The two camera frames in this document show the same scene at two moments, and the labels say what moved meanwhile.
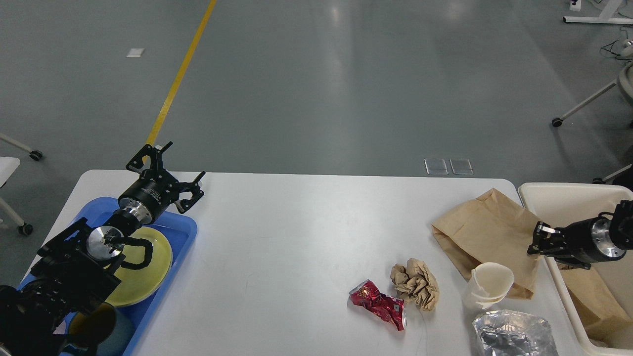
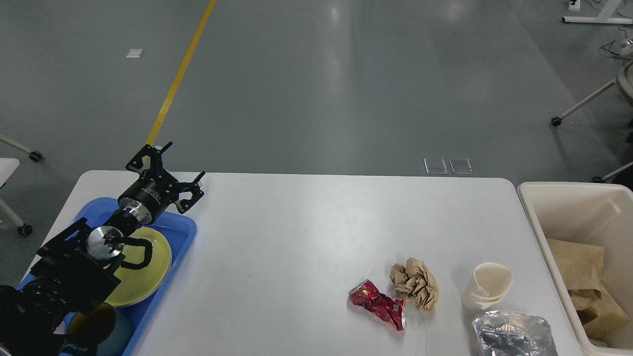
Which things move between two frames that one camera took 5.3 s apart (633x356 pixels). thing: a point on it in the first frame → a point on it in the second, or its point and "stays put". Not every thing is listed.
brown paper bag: (491, 229) → (581, 265)
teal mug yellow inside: (104, 328) stays put
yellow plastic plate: (138, 284) stays put
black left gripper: (149, 199) stays put
